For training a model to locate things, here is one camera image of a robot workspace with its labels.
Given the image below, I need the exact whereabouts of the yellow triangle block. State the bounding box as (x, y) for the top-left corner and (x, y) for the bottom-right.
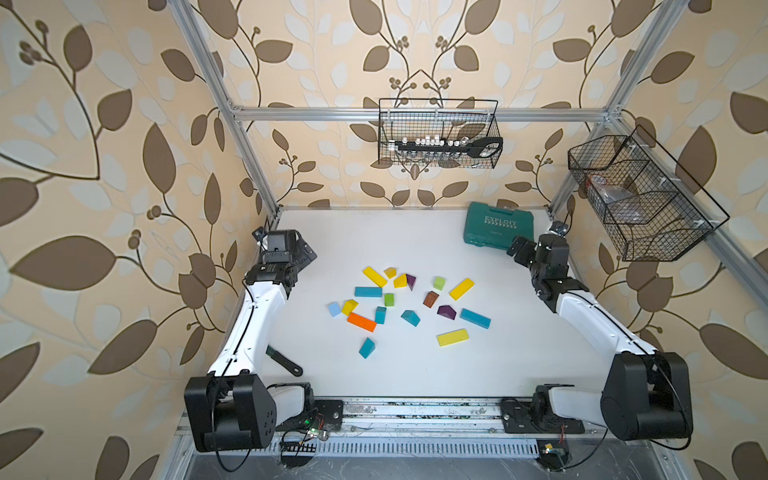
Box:
(393, 274), (408, 289)
(342, 299), (358, 316)

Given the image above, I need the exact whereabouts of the long yellow block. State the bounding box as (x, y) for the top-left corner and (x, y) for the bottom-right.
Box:
(437, 329), (469, 347)
(363, 267), (388, 288)
(449, 278), (475, 300)

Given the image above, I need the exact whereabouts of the teal triangle block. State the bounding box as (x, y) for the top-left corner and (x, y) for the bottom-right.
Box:
(359, 338), (376, 359)
(401, 310), (421, 327)

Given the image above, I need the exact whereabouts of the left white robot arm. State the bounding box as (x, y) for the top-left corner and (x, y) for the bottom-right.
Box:
(184, 229), (343, 453)

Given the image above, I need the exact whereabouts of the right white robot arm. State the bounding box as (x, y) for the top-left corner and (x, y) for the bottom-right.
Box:
(507, 231), (694, 441)

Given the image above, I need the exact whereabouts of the green plastic tool case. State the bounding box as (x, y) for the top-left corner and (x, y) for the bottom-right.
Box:
(463, 202), (534, 250)

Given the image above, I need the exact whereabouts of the light blue cube block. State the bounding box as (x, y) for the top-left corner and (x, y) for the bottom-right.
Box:
(328, 302), (341, 317)

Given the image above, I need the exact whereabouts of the long teal block upper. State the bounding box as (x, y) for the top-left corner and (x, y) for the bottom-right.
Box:
(354, 286), (383, 298)

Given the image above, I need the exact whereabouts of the long teal block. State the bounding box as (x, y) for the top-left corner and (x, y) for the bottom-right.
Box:
(460, 309), (491, 329)
(354, 286), (383, 298)

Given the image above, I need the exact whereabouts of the plastic bag in basket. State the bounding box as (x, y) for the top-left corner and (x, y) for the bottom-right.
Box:
(589, 175), (645, 224)

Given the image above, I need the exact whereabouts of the long teal block right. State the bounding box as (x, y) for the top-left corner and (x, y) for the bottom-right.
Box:
(460, 309), (491, 329)

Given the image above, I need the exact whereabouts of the orange long block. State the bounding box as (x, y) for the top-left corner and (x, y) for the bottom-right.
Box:
(347, 313), (377, 332)

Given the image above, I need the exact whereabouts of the purple triangle block lower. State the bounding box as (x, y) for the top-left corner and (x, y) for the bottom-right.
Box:
(437, 305), (457, 320)

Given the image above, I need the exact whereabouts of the dark green hand tool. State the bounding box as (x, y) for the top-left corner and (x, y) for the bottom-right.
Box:
(266, 345), (303, 377)

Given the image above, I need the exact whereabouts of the brown wooden block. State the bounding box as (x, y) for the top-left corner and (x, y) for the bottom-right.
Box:
(423, 291), (439, 308)

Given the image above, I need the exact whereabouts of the right wire basket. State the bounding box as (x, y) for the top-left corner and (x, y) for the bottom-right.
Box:
(568, 125), (730, 262)

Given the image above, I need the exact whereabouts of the wire basket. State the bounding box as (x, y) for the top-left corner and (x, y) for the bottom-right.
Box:
(373, 97), (504, 172)
(568, 125), (730, 262)

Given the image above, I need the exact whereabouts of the back wire basket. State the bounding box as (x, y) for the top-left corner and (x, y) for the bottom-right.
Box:
(373, 97), (504, 172)

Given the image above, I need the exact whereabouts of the socket rail with sockets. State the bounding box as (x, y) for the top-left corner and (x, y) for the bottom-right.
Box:
(382, 137), (504, 159)

